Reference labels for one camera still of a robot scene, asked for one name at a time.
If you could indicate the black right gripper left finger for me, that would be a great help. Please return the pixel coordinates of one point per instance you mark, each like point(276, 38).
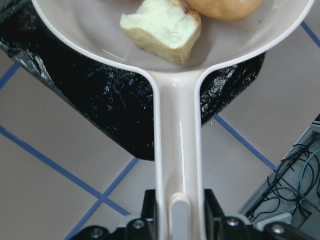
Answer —
point(145, 227)

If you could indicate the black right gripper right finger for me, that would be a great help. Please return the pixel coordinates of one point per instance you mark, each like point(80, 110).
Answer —
point(219, 226)

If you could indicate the beige plastic dustpan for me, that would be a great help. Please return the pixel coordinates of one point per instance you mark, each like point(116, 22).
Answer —
point(92, 28)

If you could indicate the black bag lined bin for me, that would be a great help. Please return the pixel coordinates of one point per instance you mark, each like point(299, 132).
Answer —
point(118, 102)

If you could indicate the pale bread chunk with crust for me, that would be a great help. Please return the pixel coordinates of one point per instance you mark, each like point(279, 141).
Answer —
point(165, 28)

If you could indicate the brown potato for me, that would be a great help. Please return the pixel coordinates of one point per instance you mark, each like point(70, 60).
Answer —
point(224, 10)

